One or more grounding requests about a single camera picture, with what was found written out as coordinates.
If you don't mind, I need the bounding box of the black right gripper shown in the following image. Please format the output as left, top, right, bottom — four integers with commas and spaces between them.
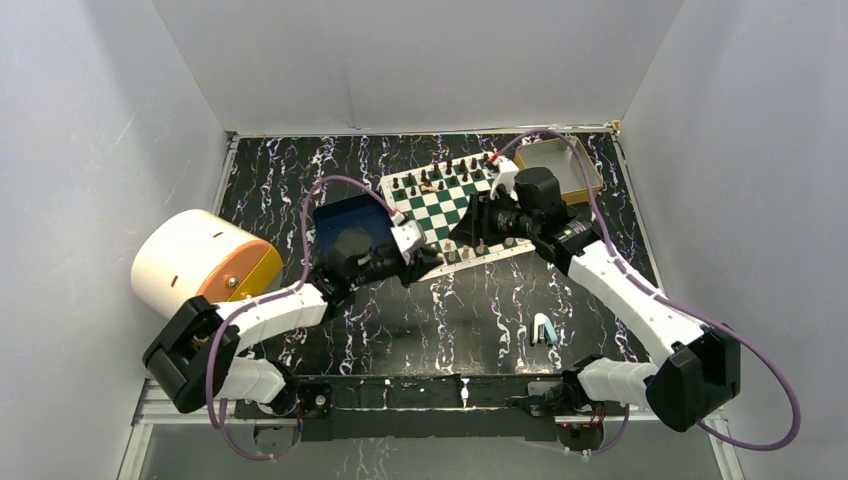
447, 188, 539, 248

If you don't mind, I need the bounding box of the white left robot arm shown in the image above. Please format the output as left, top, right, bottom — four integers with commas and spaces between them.
142, 221, 443, 416

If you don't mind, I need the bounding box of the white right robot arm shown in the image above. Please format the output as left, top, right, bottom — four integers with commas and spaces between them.
449, 167, 740, 432

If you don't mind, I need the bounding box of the green white chess board mat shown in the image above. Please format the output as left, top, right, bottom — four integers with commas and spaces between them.
379, 151, 534, 280

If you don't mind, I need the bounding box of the dark blue tin box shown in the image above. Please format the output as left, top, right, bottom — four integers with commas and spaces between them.
313, 193, 398, 264

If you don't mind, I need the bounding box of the gold tin box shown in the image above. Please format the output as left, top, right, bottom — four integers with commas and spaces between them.
514, 139, 603, 205

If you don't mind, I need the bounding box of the small white blue stapler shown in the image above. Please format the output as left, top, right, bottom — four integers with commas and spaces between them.
531, 313, 558, 347

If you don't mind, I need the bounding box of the white orange cylindrical appliance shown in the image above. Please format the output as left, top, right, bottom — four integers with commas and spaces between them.
130, 209, 283, 318

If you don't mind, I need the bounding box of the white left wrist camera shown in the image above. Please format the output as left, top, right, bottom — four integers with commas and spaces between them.
390, 219, 426, 259

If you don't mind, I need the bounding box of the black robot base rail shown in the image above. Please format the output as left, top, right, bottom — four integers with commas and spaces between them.
234, 374, 625, 452

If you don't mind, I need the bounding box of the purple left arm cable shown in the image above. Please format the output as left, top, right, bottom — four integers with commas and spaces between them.
205, 175, 405, 462

